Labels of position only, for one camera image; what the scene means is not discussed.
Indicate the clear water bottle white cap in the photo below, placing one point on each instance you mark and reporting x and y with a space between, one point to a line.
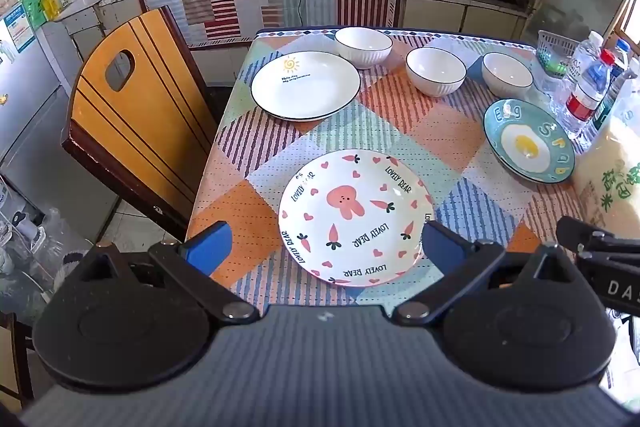
580 62

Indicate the cream lower cabinet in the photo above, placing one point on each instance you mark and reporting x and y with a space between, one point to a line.
460 19

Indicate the white plate with sun print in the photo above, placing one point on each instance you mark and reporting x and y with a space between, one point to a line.
305 87

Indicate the white ribbed bowl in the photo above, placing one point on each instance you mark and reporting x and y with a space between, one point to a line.
436 69
507 74
362 47

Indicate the water bottle with blue cap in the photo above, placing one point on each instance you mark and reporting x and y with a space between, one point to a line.
612 72

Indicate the yellow detergent bottle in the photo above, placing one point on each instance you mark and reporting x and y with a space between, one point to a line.
56 2

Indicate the white plastic basket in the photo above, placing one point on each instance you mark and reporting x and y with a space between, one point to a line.
552 52

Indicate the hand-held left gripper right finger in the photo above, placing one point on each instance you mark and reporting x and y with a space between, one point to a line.
445 247

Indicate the pink rabbit print plate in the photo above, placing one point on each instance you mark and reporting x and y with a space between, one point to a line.
350 217

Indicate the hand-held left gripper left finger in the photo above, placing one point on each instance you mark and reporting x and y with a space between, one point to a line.
207 247

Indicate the wooden chair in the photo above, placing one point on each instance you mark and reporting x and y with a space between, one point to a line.
145 117

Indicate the grey refrigerator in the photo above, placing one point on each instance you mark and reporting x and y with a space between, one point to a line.
35 122

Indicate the water bottle with red label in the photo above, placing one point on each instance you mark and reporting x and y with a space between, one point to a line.
587 97

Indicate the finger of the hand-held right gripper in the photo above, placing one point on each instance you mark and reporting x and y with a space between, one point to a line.
580 234

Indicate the clear bag of rice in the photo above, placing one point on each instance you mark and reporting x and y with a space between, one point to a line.
610 177

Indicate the teal fried egg print plate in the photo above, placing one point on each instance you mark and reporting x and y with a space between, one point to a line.
525 142

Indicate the patchwork patterned tablecloth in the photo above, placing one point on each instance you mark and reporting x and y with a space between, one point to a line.
400 122

